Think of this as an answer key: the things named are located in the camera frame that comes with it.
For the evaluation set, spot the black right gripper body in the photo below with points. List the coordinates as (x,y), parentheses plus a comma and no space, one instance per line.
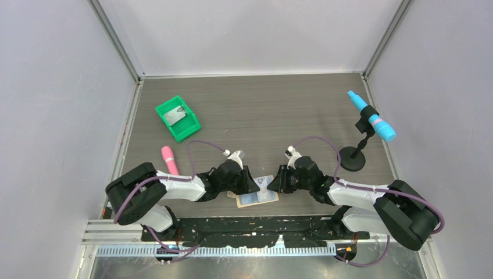
(294,182)

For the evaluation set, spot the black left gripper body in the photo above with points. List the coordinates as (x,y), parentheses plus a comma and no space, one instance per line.
(237,185)

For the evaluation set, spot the beige card holder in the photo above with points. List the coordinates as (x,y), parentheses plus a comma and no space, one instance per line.
(244,200)

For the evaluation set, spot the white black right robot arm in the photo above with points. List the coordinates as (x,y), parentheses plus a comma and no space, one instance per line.
(395,210)

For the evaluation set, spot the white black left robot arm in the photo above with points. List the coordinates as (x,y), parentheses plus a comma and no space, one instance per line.
(135,195)

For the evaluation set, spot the black microphone stand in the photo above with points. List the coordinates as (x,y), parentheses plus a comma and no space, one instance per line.
(352,158)

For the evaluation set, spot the green plastic bin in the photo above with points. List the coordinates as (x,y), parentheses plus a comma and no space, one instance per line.
(180,120)

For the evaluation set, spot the pink toy microphone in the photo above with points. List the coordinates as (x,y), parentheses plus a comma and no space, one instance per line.
(168,157)

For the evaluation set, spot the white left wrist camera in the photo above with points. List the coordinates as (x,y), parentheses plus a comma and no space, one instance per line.
(237,157)

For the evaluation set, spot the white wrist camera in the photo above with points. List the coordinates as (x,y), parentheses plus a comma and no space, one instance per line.
(237,157)
(292,155)

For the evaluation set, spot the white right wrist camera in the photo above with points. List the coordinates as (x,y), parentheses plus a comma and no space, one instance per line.
(292,155)

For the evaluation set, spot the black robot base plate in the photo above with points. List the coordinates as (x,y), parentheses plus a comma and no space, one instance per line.
(253,232)

